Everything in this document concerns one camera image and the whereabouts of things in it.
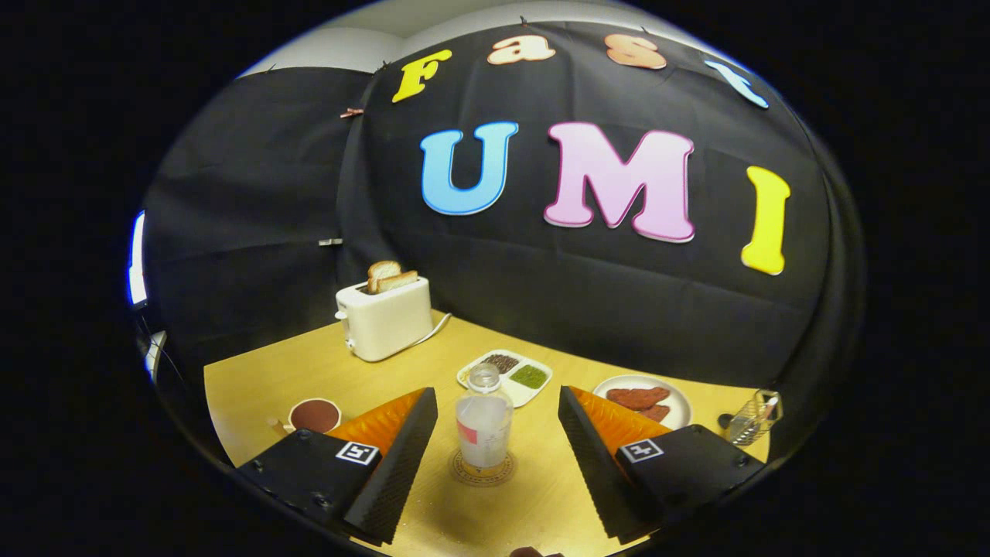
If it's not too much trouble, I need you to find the clear plastic juice bottle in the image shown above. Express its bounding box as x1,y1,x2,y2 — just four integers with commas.
455,363,514,470

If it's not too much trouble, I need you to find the white toaster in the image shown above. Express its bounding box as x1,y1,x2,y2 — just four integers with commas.
335,276,434,363

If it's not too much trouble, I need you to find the white toaster cable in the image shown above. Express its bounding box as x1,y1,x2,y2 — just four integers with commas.
410,311,452,349

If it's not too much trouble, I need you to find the black backdrop cloth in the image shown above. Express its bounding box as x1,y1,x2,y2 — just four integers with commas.
143,19,867,465

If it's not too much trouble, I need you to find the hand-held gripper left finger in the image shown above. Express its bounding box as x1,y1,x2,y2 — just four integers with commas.
236,387,439,545

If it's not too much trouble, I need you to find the wooden table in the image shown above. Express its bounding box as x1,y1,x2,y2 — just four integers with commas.
203,309,772,557

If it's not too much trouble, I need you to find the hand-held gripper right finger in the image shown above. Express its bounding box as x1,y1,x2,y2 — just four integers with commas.
557,385,766,542

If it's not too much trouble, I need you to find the round wooden coaster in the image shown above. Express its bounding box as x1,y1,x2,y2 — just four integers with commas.
450,449,517,487

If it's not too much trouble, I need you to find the white round plate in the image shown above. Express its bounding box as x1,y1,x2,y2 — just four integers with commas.
592,374,693,431

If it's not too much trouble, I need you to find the metal wire basket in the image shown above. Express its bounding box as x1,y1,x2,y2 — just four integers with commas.
718,389,783,447

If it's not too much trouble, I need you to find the white divided seed dish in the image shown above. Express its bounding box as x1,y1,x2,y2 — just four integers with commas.
456,350,553,408

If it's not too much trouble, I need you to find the beige cup with wooden handle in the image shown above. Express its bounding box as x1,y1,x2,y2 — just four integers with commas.
267,398,343,436

